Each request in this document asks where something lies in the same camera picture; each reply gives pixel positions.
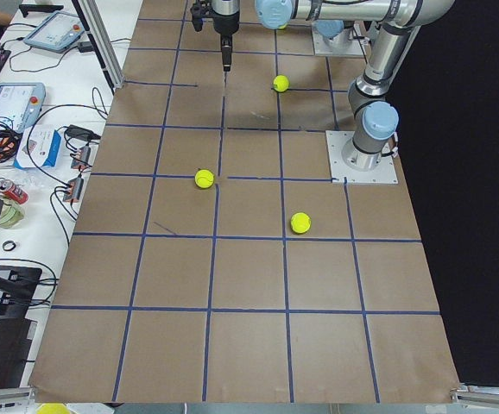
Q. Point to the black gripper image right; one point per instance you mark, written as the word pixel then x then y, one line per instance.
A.
pixel 225 23

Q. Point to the metal base plate arm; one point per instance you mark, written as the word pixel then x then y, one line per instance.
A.
pixel 342 173
pixel 334 38

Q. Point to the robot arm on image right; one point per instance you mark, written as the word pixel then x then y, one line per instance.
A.
pixel 376 120

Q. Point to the tennis ball centre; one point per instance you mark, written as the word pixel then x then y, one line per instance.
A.
pixel 281 83

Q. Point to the tennis ball front right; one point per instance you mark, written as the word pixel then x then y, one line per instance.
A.
pixel 204 178

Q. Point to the tennis ball far right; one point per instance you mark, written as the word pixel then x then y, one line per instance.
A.
pixel 300 222

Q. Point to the teach pendant far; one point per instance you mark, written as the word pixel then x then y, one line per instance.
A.
pixel 57 33

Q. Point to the teach pendant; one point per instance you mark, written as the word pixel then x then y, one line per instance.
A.
pixel 20 104
pixel 57 33

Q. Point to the black power adapter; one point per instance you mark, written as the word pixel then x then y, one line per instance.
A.
pixel 83 134

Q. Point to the teach pendant near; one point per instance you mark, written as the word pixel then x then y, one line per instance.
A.
pixel 20 104

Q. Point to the blue white paper box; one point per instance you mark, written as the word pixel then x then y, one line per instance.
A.
pixel 40 145

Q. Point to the red soda can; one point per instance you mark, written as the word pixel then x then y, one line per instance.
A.
pixel 13 191

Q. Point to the green tape roll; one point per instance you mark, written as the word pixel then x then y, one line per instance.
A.
pixel 11 214

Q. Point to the aluminium frame post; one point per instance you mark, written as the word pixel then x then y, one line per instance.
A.
pixel 93 24

